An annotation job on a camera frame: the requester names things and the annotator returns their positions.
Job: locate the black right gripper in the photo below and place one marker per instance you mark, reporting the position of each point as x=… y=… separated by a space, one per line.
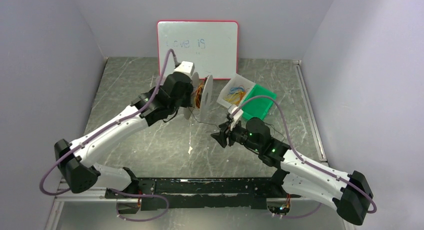
x=226 y=134

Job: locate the white perforated cable spool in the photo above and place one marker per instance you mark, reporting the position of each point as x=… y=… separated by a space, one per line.
x=201 y=97

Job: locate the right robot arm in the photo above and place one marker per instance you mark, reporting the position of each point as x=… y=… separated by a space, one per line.
x=349 y=194

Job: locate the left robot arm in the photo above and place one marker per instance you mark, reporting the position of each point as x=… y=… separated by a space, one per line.
x=78 y=158

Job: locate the green plastic bin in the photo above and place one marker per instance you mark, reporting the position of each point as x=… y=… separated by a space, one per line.
x=258 y=108

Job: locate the white plastic bin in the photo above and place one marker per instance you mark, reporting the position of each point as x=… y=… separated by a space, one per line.
x=235 y=91

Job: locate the red framed whiteboard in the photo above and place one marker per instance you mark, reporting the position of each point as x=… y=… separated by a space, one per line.
x=211 y=45

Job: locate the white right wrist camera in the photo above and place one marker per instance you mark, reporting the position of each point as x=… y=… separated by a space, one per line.
x=235 y=114

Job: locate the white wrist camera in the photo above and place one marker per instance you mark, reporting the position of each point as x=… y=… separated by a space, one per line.
x=185 y=67
x=235 y=114

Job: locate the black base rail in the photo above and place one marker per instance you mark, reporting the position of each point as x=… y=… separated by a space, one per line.
x=185 y=193

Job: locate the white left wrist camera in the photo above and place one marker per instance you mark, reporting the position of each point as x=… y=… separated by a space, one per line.
x=185 y=67

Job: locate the aluminium side rail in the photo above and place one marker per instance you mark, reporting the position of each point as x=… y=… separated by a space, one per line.
x=311 y=117

